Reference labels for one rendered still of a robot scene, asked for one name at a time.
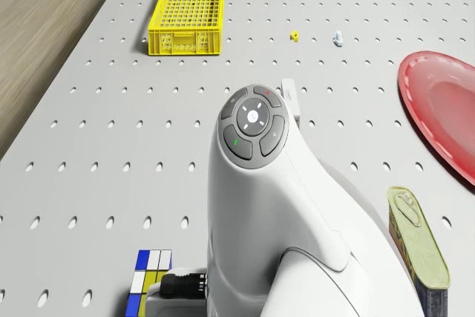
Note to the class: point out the small pale bolt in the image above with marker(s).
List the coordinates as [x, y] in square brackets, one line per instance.
[338, 38]

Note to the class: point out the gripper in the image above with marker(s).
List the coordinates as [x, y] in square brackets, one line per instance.
[182, 287]

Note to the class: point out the yellow basket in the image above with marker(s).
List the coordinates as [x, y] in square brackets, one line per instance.
[185, 42]

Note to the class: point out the puzzle cube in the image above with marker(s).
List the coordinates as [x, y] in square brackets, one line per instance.
[148, 261]

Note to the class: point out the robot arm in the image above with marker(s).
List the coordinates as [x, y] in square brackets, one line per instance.
[259, 202]

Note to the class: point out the flat-sided can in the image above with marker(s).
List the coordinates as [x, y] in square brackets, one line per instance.
[426, 250]

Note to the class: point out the small yellow nut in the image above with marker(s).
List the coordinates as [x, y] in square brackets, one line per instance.
[295, 35]

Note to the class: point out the red plate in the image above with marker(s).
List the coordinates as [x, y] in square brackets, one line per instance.
[445, 109]

